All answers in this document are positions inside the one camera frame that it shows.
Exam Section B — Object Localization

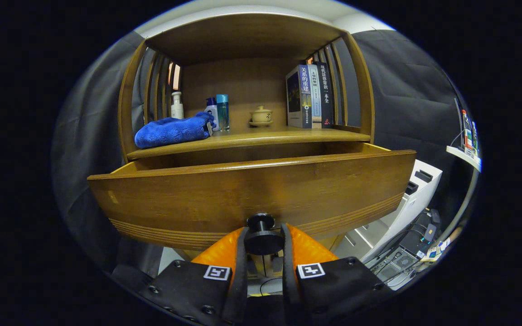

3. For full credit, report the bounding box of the wooden drawer with black knob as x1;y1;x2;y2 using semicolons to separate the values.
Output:
87;143;417;256

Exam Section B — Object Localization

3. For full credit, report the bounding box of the blue glass bottle teal cap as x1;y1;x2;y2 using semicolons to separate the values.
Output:
216;94;230;132

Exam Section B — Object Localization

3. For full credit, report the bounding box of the white storage box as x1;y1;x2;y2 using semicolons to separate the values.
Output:
333;159;443;263

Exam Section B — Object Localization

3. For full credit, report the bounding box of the wooden countertop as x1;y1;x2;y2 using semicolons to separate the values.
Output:
126;125;371;160

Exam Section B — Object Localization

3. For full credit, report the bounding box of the black computer tower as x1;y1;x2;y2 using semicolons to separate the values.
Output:
374;209;442;283

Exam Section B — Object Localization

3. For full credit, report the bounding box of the white lotion bottle blue cap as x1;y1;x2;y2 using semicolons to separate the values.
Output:
204;97;220;132

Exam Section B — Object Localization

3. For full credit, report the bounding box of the pale blue spine book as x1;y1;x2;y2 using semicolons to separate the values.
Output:
307;64;323;129

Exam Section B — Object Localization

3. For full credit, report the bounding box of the black book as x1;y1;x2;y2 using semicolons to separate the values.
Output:
314;61;334;129

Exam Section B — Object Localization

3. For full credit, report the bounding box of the grey book blue spine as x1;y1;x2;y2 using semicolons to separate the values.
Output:
286;65;312;129

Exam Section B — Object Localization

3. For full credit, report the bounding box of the beige lidded tea cup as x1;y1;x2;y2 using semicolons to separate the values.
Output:
251;105;273;123

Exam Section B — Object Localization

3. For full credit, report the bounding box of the clear bottle red label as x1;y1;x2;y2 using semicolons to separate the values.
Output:
462;110;474;152

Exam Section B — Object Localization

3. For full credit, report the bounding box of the white pump bottle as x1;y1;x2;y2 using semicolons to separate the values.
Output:
171;91;184;120

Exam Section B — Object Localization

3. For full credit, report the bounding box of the wooden cabinet frame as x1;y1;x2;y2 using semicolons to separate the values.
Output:
117;13;376;278

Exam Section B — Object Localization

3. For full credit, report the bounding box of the white power strip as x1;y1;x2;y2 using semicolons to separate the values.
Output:
420;239;452;263

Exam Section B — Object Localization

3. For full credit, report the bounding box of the white side table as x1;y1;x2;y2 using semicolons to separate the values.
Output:
446;145;482;236

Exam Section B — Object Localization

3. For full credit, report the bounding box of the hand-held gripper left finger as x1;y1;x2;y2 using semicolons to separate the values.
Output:
111;224;249;326

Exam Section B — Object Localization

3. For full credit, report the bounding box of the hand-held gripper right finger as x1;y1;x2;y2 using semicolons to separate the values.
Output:
280;223;397;326

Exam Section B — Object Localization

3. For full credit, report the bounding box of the blue folded towel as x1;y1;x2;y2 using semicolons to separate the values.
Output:
134;111;217;149

